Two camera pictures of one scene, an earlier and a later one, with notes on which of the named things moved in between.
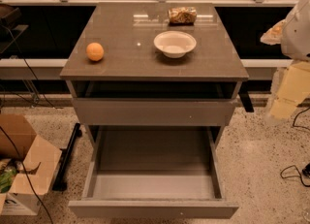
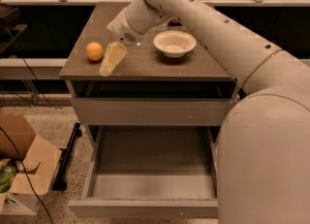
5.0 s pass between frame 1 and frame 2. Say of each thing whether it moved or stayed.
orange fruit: stayed
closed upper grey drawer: stayed
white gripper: moved
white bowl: stayed
